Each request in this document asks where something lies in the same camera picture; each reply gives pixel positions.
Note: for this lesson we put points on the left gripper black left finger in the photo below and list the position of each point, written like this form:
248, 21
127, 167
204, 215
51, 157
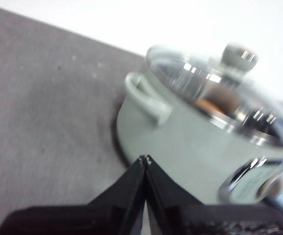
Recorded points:
112, 218

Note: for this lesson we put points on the pale green electric steamer pot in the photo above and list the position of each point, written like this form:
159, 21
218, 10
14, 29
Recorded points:
190, 151

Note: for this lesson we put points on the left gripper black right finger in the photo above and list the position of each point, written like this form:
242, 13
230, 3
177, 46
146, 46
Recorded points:
185, 218

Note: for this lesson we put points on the glass lid with green knob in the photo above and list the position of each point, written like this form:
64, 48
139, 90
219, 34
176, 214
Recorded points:
239, 56

